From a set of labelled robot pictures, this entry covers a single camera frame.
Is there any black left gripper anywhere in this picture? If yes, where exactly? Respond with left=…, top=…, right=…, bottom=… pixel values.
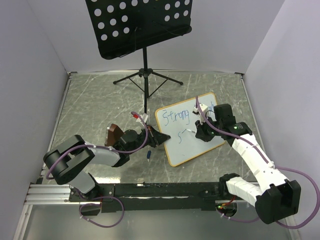
left=127, top=124, right=171, bottom=155

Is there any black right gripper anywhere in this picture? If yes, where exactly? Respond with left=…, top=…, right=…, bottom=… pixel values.
left=195, top=115, right=223, bottom=142

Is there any blue marker cap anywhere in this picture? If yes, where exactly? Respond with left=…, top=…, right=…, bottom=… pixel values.
left=146, top=150, right=151, bottom=163

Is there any yellow framed whiteboard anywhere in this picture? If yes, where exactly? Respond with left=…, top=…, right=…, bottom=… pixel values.
left=155, top=97, right=225, bottom=167

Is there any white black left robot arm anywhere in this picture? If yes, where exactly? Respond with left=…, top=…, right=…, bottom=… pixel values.
left=43, top=124, right=171, bottom=201

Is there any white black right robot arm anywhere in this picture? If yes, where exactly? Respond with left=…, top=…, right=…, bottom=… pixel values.
left=193, top=103, right=301, bottom=224

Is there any brown wooden eraser block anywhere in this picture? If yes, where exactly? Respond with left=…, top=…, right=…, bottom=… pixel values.
left=104, top=123, right=125, bottom=150

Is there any black music stand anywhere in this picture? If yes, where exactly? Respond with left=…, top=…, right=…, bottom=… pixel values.
left=85, top=0, right=193, bottom=107

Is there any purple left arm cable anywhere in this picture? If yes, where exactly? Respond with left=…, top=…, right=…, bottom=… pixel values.
left=46, top=111, right=150, bottom=181

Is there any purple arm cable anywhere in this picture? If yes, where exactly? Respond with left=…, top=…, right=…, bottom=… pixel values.
left=46, top=111, right=150, bottom=181
left=195, top=96, right=318, bottom=230

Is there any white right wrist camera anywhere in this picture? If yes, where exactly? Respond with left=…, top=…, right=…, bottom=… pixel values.
left=192, top=103, right=209, bottom=125

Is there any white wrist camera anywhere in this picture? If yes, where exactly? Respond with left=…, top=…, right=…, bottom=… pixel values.
left=131, top=111, right=149, bottom=129
left=192, top=103, right=209, bottom=125

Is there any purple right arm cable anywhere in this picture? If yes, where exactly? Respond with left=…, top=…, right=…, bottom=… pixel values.
left=195, top=96, right=318, bottom=230

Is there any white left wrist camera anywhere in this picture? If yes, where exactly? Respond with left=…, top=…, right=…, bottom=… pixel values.
left=131, top=111, right=149, bottom=129

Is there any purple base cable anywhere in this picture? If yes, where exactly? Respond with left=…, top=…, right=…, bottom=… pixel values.
left=78, top=195, right=127, bottom=229

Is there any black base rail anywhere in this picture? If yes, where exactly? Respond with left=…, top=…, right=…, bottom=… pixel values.
left=69, top=182, right=240, bottom=213

